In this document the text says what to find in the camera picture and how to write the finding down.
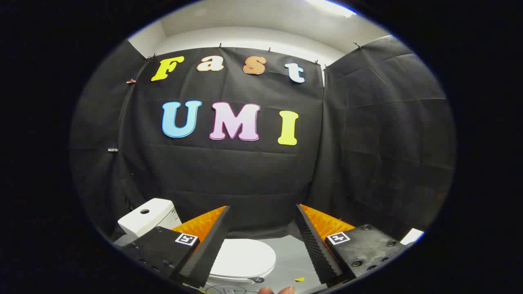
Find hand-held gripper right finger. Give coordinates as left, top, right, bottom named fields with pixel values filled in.
left=295, top=203, right=409, bottom=285

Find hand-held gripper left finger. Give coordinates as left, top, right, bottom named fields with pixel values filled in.
left=121, top=205, right=231, bottom=289

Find black backdrop cloth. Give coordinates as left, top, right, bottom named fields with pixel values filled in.
left=70, top=36, right=456, bottom=241

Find white flat object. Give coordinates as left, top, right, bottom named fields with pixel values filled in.
left=400, top=228, right=425, bottom=245

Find black cable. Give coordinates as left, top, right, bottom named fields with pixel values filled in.
left=204, top=284, right=250, bottom=294

